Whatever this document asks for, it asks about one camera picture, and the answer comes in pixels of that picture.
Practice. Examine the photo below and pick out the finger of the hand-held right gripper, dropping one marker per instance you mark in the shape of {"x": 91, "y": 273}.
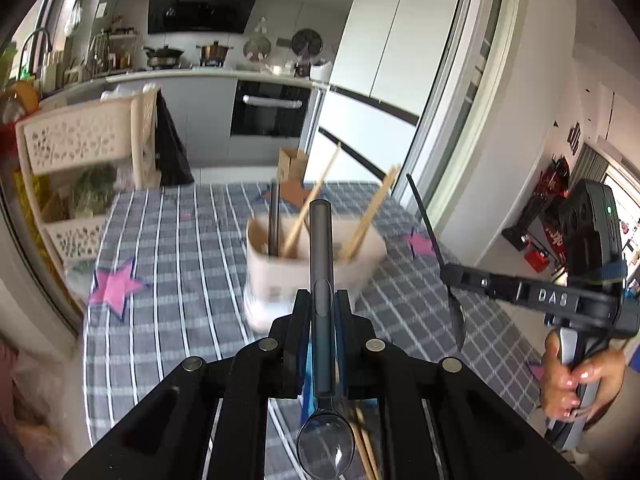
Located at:
{"x": 525, "y": 297}

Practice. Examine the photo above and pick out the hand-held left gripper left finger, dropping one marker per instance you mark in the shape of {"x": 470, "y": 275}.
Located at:
{"x": 304, "y": 350}

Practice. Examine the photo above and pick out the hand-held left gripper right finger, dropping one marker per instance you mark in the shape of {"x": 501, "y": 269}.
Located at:
{"x": 341, "y": 350}

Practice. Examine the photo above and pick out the beige utensil holder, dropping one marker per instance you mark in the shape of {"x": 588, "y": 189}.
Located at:
{"x": 280, "y": 280}

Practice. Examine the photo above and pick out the dark metal spoon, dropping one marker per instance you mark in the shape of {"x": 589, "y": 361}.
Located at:
{"x": 320, "y": 240}

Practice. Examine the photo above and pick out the person's right hand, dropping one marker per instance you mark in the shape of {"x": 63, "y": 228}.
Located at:
{"x": 607, "y": 380}

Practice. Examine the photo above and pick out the red and black object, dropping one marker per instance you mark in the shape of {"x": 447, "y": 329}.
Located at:
{"x": 545, "y": 195}

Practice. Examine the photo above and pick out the grey plaid star tablecloth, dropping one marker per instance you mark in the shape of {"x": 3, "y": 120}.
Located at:
{"x": 175, "y": 285}

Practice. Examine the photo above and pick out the cardboard box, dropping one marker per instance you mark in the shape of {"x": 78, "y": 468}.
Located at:
{"x": 292, "y": 165}

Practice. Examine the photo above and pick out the black hanging bag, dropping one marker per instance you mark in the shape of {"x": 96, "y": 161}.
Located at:
{"x": 172, "y": 150}

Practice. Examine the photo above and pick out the black built-in oven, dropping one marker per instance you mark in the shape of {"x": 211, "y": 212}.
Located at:
{"x": 270, "y": 110}

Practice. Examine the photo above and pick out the green vegetables in bag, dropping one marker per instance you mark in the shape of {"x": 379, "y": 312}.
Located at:
{"x": 92, "y": 190}

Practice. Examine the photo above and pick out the white refrigerator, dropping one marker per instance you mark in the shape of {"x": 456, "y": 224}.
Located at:
{"x": 390, "y": 50}

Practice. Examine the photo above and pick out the white kitchen countertop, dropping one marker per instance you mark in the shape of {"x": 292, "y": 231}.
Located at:
{"x": 200, "y": 75}

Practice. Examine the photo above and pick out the steel cooking pot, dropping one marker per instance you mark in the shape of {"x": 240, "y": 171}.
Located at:
{"x": 215, "y": 54}

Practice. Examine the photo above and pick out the beige perforated storage cart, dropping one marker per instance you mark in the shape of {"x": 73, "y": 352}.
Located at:
{"x": 80, "y": 135}

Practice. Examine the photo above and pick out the black wok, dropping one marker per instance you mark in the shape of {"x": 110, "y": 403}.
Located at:
{"x": 164, "y": 55}

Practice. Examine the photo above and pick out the countertop spice rack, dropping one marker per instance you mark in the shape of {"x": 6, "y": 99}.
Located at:
{"x": 114, "y": 52}

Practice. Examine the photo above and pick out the black range hood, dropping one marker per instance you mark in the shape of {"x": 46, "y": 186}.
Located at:
{"x": 200, "y": 7}

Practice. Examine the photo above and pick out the yellow dish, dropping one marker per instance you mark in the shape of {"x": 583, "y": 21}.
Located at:
{"x": 22, "y": 95}

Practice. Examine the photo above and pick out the chrome kitchen faucet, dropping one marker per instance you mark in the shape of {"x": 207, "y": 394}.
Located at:
{"x": 35, "y": 42}

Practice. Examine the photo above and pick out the round light wall strainer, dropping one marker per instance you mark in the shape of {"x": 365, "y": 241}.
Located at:
{"x": 257, "y": 47}

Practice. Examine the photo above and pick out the round dark wall strainer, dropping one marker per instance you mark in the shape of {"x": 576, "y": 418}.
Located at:
{"x": 306, "y": 41}

